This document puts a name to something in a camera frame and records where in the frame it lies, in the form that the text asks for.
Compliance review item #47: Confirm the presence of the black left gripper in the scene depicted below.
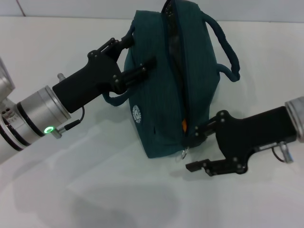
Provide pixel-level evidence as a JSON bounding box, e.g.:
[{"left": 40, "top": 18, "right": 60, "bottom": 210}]
[{"left": 52, "top": 35, "right": 158, "bottom": 114}]

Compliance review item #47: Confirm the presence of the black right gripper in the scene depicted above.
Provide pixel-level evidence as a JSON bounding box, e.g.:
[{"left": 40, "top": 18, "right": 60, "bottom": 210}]
[{"left": 185, "top": 106, "right": 299, "bottom": 178}]

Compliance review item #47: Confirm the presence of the teal fabric lunch bag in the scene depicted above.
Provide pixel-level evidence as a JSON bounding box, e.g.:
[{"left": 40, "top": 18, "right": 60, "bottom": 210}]
[{"left": 102, "top": 0, "right": 240, "bottom": 163}]

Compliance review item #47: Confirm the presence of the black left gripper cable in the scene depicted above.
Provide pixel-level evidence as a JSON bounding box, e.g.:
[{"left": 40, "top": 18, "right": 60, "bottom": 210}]
[{"left": 57, "top": 106, "right": 86, "bottom": 140}]

